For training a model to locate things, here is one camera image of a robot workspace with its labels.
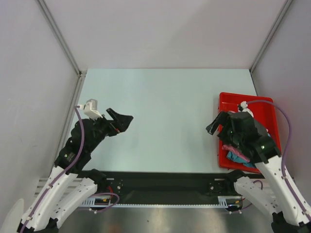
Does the cable duct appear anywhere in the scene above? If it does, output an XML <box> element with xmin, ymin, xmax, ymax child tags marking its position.
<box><xmin>79</xmin><ymin>196</ymin><xmax>117</xmax><ymax>208</ymax></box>
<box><xmin>218</xmin><ymin>196</ymin><xmax>244</xmax><ymax>208</ymax></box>

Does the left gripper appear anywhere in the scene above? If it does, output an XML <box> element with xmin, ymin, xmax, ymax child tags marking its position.
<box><xmin>87</xmin><ymin>108</ymin><xmax>133</xmax><ymax>151</ymax></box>

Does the left aluminium corner post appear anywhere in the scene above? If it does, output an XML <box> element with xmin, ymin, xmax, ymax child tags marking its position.
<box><xmin>35</xmin><ymin>0</ymin><xmax>86</xmax><ymax>77</ymax></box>

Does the right cable duct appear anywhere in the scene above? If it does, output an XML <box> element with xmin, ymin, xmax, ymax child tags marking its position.
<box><xmin>218</xmin><ymin>196</ymin><xmax>244</xmax><ymax>208</ymax></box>

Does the aluminium corner post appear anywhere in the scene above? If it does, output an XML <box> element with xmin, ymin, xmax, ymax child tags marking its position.
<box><xmin>35</xmin><ymin>0</ymin><xmax>86</xmax><ymax>77</ymax></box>
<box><xmin>249</xmin><ymin>0</ymin><xmax>294</xmax><ymax>74</ymax></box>

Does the left cable duct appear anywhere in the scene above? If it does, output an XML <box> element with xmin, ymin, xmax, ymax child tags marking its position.
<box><xmin>79</xmin><ymin>196</ymin><xmax>117</xmax><ymax>208</ymax></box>

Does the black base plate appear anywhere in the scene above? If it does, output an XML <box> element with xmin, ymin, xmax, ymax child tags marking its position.
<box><xmin>103</xmin><ymin>171</ymin><xmax>238</xmax><ymax>206</ymax></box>

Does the right aluminium corner post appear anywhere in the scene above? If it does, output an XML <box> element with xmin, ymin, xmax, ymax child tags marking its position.
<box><xmin>249</xmin><ymin>0</ymin><xmax>294</xmax><ymax>74</ymax></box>

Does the pink t shirt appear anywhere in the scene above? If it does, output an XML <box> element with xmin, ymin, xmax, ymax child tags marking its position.
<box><xmin>222</xmin><ymin>145</ymin><xmax>250</xmax><ymax>162</ymax></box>

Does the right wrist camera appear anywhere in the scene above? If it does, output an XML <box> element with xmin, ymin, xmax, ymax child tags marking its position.
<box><xmin>238</xmin><ymin>101</ymin><xmax>254</xmax><ymax>117</ymax></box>

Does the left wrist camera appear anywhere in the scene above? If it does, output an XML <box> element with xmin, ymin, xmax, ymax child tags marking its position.
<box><xmin>82</xmin><ymin>99</ymin><xmax>103</xmax><ymax>120</ymax></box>

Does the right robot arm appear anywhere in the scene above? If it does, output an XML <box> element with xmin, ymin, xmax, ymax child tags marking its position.
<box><xmin>206</xmin><ymin>111</ymin><xmax>311</xmax><ymax>233</ymax></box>

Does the red plastic bin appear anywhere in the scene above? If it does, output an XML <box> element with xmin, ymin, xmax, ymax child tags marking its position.
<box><xmin>218</xmin><ymin>92</ymin><xmax>281</xmax><ymax>174</ymax></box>

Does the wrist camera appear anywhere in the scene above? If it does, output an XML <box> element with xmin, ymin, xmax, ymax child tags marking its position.
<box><xmin>238</xmin><ymin>101</ymin><xmax>254</xmax><ymax>117</ymax></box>
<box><xmin>82</xmin><ymin>99</ymin><xmax>103</xmax><ymax>120</ymax></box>

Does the blue t shirt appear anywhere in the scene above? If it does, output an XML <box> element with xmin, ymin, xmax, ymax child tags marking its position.
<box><xmin>227</xmin><ymin>131</ymin><xmax>272</xmax><ymax>168</ymax></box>

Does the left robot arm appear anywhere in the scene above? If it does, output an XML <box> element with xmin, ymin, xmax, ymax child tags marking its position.
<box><xmin>17</xmin><ymin>105</ymin><xmax>134</xmax><ymax>233</ymax></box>

